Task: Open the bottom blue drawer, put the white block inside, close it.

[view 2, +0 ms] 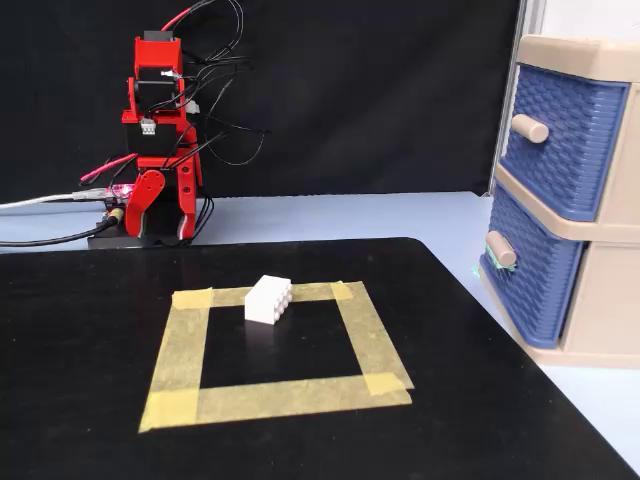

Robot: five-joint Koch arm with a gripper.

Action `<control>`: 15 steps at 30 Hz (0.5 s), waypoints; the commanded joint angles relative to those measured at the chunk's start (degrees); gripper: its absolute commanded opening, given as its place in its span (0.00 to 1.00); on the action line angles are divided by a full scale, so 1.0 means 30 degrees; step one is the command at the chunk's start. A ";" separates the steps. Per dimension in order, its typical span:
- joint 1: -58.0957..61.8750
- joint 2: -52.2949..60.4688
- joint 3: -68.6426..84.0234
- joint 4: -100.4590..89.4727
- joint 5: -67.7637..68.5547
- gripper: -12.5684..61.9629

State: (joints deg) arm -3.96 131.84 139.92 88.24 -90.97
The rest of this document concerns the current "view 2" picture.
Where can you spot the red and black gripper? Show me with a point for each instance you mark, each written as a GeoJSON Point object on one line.
{"type": "Point", "coordinates": [160, 140]}

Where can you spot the white studded cube block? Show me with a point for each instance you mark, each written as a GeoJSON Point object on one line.
{"type": "Point", "coordinates": [262, 302]}

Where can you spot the blue drawer with green tape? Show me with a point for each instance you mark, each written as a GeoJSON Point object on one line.
{"type": "Point", "coordinates": [532, 300]}

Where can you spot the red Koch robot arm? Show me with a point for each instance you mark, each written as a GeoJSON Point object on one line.
{"type": "Point", "coordinates": [155, 55]}

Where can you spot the blue woven drawer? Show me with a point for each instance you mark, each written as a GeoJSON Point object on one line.
{"type": "Point", "coordinates": [560, 165]}

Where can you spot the beige plastic drawer cabinet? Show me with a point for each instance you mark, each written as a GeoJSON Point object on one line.
{"type": "Point", "coordinates": [607, 300]}

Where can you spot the controller board with red light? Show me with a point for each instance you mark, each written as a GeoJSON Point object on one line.
{"type": "Point", "coordinates": [119, 191]}

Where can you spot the yellow masking tape strip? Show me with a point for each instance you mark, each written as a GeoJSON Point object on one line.
{"type": "Point", "coordinates": [367, 340]}
{"type": "Point", "coordinates": [290, 400]}
{"type": "Point", "coordinates": [310, 292]}
{"type": "Point", "coordinates": [177, 360]}

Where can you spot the black table mat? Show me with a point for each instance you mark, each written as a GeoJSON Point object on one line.
{"type": "Point", "coordinates": [75, 350]}

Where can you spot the black backdrop cloth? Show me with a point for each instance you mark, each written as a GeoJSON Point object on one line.
{"type": "Point", "coordinates": [350, 100]}

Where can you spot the green tape piece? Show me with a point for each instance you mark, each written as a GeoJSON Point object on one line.
{"type": "Point", "coordinates": [505, 267]}

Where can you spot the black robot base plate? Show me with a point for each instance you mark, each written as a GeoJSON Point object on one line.
{"type": "Point", "coordinates": [107, 241]}

